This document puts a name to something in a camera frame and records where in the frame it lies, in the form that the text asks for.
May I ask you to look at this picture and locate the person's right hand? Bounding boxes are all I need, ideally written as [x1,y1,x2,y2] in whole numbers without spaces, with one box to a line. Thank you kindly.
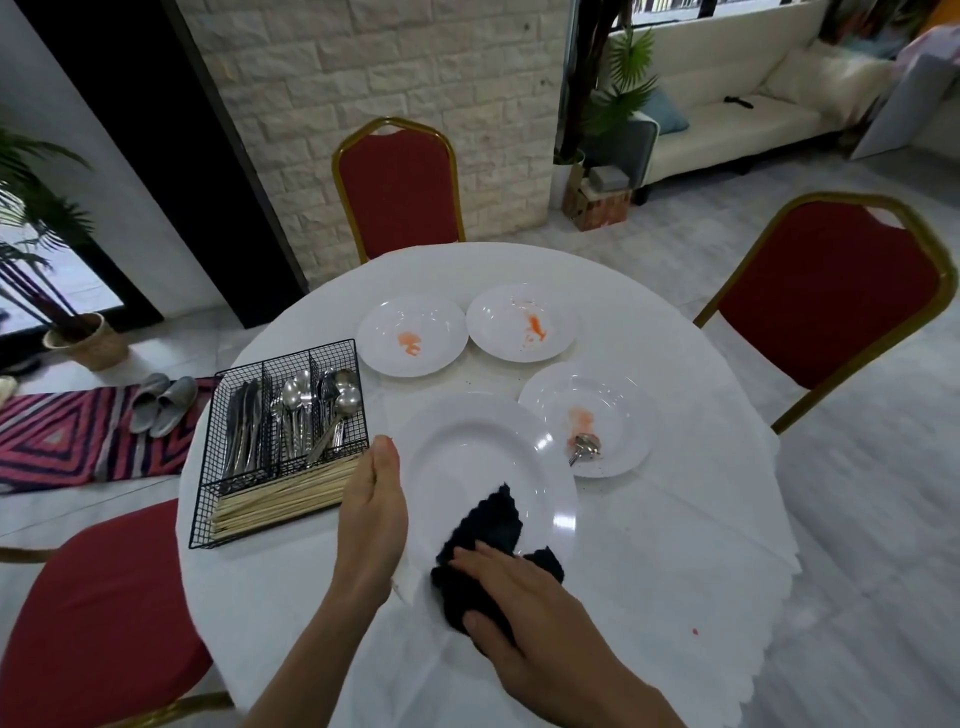
[453,541,651,711]

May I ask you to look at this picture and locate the person's left hand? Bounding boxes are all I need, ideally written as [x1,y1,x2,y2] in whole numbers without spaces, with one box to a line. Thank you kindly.
[329,434,411,610]

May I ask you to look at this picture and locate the bundle of wooden chopsticks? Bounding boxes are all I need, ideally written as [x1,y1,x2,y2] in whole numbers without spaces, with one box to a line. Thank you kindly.
[209,457,365,538]

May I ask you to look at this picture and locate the black cleaning cloth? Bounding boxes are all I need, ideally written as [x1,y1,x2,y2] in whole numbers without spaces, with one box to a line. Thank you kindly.
[429,483,566,639]

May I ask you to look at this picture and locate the white plate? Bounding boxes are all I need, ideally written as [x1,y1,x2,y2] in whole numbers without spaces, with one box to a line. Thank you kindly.
[517,361,660,480]
[355,294,470,379]
[465,282,580,364]
[386,391,580,613]

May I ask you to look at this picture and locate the person's left forearm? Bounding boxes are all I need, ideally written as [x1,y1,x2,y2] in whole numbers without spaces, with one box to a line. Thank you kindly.
[243,584,393,728]

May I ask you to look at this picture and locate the white round tablecloth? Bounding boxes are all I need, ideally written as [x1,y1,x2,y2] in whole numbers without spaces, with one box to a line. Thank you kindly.
[176,241,802,728]

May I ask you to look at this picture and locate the grey slipper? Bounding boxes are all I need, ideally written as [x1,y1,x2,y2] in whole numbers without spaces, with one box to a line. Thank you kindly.
[149,376,200,438]
[128,372,172,434]

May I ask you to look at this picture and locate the red gold banquet chair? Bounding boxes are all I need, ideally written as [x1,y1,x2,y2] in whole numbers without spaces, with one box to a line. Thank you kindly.
[0,498,234,728]
[693,191,960,436]
[332,116,467,265]

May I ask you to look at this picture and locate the pink striped rug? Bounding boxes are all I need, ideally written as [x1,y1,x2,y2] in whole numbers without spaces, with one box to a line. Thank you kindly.
[0,377,219,496]

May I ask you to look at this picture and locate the tall palm in woven pot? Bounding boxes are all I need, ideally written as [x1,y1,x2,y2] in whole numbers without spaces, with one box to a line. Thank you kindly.
[0,127,130,373]

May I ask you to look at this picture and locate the black framed glass door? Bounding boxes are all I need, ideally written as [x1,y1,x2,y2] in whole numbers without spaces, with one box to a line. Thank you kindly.
[0,179,165,369]

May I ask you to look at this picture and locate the orange brown crate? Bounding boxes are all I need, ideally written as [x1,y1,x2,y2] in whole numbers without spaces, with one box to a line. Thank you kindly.
[573,187,635,234]

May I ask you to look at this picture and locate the blue cushion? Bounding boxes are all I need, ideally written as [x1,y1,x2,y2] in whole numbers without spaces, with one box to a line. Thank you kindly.
[641,86,691,136]

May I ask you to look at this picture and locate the potted palm in white pot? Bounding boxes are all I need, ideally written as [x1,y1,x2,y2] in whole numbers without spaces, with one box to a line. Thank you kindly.
[551,0,661,211]

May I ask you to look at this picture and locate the cream sofa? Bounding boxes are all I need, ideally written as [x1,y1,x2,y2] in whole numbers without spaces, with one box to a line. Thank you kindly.
[611,3,898,204]

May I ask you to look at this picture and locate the dark framed window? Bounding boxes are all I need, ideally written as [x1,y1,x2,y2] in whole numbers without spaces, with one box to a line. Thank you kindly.
[629,0,804,31]

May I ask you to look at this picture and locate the white side table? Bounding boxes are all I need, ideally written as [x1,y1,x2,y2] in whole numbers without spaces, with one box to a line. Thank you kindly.
[851,48,960,163]

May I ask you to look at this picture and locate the colourful fabric heap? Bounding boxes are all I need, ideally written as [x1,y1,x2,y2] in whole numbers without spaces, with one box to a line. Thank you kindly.
[817,0,946,54]

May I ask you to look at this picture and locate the floral tablecloth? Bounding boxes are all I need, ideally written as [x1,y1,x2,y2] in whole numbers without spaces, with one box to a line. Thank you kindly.
[896,22,960,69]

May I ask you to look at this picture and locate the black wire cutlery basket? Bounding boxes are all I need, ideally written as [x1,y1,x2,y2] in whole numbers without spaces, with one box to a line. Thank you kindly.
[188,338,372,551]

